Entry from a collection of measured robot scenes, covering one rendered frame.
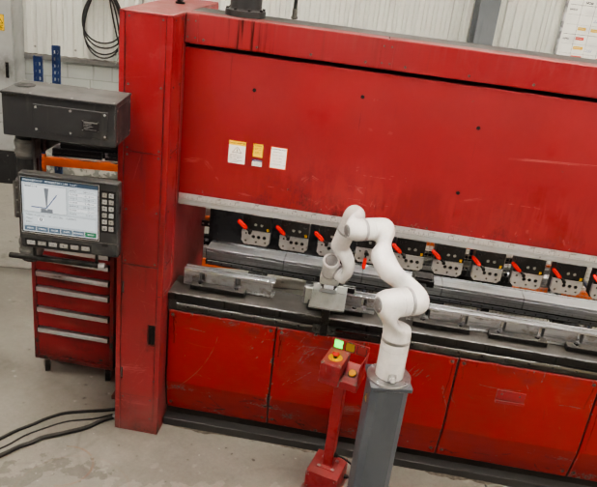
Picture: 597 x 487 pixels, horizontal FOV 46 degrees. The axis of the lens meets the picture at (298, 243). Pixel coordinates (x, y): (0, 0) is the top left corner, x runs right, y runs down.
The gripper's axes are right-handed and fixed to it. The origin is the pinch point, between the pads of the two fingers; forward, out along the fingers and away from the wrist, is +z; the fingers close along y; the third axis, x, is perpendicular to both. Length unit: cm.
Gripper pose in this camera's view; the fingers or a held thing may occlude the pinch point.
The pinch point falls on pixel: (328, 285)
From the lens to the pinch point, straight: 373.0
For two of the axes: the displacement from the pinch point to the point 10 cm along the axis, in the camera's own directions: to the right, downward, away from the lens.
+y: -9.8, -1.6, 0.8
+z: 0.0, 4.5, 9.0
